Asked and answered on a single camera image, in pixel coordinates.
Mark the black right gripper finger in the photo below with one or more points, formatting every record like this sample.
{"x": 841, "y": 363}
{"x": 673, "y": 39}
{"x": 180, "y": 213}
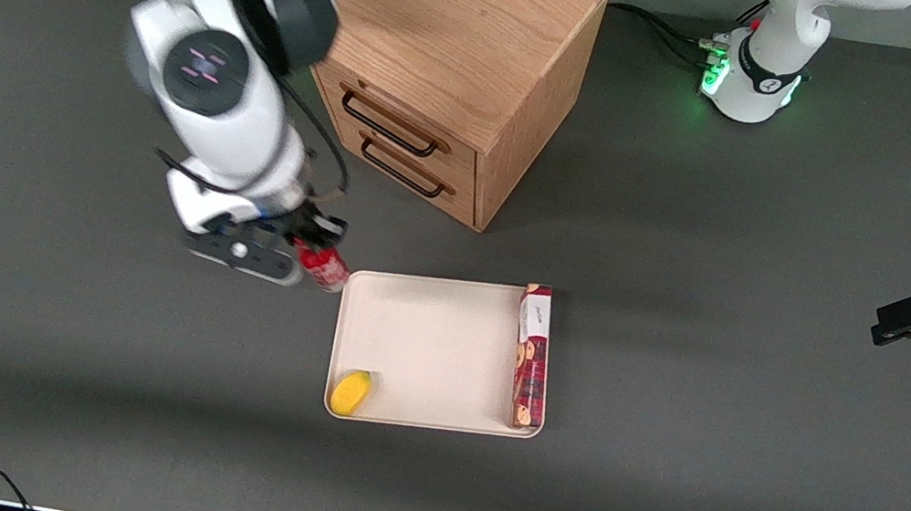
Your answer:
{"x": 328, "y": 230}

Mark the red coke bottle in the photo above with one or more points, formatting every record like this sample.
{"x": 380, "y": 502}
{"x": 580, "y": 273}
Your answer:
{"x": 326, "y": 267}

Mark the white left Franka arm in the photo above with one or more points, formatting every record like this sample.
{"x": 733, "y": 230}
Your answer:
{"x": 769, "y": 67}

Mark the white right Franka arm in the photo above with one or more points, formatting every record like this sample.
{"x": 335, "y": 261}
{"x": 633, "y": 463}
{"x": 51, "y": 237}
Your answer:
{"x": 218, "y": 68}

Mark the cream plastic tray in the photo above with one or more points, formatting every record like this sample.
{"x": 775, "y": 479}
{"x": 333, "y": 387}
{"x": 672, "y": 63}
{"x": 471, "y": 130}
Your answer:
{"x": 430, "y": 353}

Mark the narrow wooden drawer front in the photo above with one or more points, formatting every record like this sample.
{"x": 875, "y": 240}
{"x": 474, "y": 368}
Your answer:
{"x": 422, "y": 180}

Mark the wide wooden drawer front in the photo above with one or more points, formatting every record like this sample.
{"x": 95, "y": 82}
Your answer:
{"x": 404, "y": 122}

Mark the yellow lemon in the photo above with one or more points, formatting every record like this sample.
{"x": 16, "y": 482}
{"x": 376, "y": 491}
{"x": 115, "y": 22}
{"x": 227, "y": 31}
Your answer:
{"x": 351, "y": 392}

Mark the wooden drawer cabinet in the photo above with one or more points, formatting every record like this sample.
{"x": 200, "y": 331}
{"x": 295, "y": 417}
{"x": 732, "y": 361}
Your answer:
{"x": 465, "y": 35}

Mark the red cookie box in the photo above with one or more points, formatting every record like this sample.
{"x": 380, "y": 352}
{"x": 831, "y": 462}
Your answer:
{"x": 533, "y": 356}

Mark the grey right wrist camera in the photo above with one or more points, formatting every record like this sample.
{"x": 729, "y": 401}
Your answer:
{"x": 243, "y": 255}

